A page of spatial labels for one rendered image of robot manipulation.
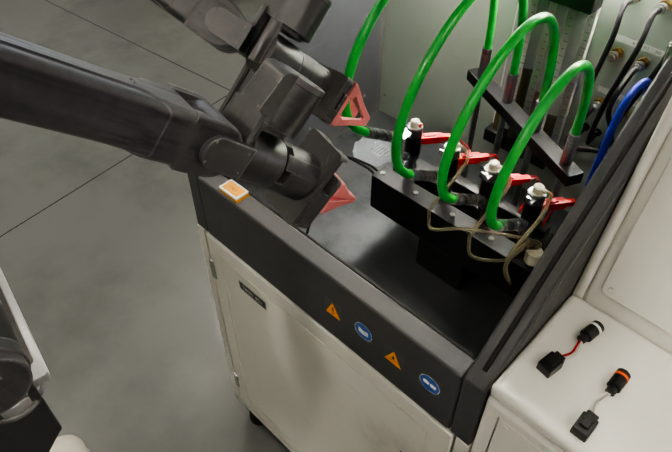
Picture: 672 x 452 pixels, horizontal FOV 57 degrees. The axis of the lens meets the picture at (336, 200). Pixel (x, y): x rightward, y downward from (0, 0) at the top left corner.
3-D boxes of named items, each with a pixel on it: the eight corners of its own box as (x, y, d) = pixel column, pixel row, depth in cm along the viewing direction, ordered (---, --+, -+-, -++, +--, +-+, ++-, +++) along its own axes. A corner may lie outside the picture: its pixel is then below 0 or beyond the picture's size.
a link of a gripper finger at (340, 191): (378, 198, 77) (332, 177, 70) (344, 242, 78) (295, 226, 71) (349, 167, 81) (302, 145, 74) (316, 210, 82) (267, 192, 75)
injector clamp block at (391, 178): (368, 230, 125) (371, 173, 115) (400, 205, 130) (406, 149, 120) (514, 329, 108) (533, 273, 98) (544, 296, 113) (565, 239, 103)
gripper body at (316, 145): (352, 161, 70) (310, 140, 64) (300, 230, 72) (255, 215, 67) (323, 131, 74) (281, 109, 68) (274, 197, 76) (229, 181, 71)
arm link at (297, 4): (213, 38, 85) (199, 26, 76) (256, -36, 84) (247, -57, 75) (288, 85, 85) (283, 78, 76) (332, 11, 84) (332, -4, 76)
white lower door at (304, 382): (236, 396, 178) (201, 232, 131) (243, 391, 179) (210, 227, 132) (413, 572, 145) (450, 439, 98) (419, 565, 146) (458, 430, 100)
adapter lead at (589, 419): (584, 444, 78) (588, 436, 76) (568, 432, 79) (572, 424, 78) (629, 382, 84) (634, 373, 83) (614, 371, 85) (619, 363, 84)
